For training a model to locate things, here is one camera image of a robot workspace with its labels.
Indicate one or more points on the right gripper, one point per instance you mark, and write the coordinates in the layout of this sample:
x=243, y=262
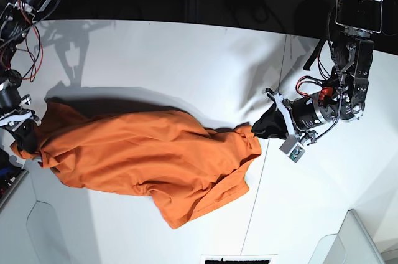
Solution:
x=19, y=120

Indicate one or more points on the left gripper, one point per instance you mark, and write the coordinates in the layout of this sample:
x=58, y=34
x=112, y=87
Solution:
x=297, y=118

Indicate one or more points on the orange t-shirt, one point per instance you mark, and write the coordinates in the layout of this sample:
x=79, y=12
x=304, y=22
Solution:
x=187, y=169

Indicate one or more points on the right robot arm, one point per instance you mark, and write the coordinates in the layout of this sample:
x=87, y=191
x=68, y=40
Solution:
x=18, y=18

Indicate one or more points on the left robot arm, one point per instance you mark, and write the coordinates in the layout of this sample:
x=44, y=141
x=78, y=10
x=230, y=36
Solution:
x=338, y=95

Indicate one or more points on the dark clutter with blue item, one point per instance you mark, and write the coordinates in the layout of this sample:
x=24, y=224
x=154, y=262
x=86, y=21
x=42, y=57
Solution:
x=9, y=174

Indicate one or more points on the grey left side panel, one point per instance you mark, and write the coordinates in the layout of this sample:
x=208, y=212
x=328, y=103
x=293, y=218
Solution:
x=43, y=221

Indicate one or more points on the grey panel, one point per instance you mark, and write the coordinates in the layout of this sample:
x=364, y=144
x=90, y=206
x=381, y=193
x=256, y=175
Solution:
x=351, y=245
x=43, y=221

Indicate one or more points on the black white marker sheet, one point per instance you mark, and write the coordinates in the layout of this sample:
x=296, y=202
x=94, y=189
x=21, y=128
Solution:
x=270, y=259

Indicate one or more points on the grey right side panel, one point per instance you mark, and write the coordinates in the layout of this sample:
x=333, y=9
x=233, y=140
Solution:
x=351, y=245

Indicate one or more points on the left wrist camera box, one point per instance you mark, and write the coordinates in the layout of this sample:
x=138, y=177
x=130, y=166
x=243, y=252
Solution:
x=292, y=148

